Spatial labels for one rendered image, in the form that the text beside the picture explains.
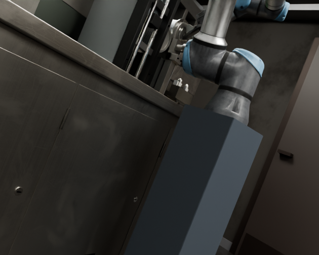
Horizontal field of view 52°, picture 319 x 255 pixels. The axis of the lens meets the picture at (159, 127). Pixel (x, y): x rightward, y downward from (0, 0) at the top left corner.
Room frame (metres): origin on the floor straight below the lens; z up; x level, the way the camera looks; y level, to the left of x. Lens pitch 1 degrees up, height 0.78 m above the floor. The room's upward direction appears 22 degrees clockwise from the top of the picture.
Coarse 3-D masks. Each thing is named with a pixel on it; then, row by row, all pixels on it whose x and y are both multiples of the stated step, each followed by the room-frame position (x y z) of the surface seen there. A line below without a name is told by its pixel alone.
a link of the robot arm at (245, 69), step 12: (228, 60) 1.04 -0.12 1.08; (240, 60) 1.03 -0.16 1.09; (252, 60) 1.02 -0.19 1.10; (228, 72) 1.04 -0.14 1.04; (240, 72) 1.02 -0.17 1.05; (252, 72) 1.02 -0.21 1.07; (228, 84) 1.03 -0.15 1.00; (240, 84) 1.02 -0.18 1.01; (252, 84) 1.03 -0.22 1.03; (252, 96) 1.05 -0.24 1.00
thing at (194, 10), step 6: (186, 0) 2.03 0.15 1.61; (192, 0) 2.08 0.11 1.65; (180, 6) 2.06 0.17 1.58; (186, 6) 2.05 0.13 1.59; (192, 6) 2.10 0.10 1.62; (180, 12) 2.07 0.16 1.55; (186, 12) 2.07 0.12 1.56; (192, 12) 2.12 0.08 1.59; (198, 12) 2.17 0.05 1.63; (174, 18) 2.09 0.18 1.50; (180, 18) 2.06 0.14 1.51; (186, 18) 2.22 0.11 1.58; (192, 18) 2.17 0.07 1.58; (192, 24) 2.19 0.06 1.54
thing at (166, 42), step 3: (168, 30) 1.46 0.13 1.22; (168, 33) 1.47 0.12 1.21; (171, 33) 1.47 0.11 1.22; (168, 36) 1.47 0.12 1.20; (171, 36) 1.48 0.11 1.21; (165, 39) 1.46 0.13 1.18; (168, 39) 1.48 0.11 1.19; (165, 42) 1.47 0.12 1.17; (168, 42) 1.48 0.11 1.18; (162, 45) 1.46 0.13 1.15; (165, 45) 1.48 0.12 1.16; (168, 45) 1.48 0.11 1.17; (162, 48) 1.47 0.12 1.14; (165, 48) 1.48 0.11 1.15; (162, 51) 1.46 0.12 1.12
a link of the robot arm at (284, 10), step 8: (264, 0) 1.24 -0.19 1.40; (272, 0) 1.17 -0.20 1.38; (280, 0) 1.16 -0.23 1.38; (264, 8) 1.25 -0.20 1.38; (272, 8) 1.21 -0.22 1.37; (280, 8) 1.21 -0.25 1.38; (288, 8) 1.23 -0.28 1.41; (264, 16) 1.28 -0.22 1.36; (272, 16) 1.26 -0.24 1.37; (280, 16) 1.25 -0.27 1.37
